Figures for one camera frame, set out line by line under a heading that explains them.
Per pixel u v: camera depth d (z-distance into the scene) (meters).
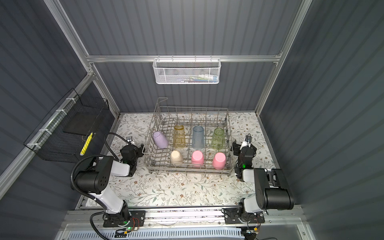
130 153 0.74
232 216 0.73
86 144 0.70
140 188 0.83
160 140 0.91
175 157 0.81
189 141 0.96
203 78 0.92
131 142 0.84
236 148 0.82
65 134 0.72
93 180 0.47
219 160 0.80
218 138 0.85
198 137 0.91
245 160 0.69
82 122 0.75
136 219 0.72
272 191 0.46
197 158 0.81
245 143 0.80
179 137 0.91
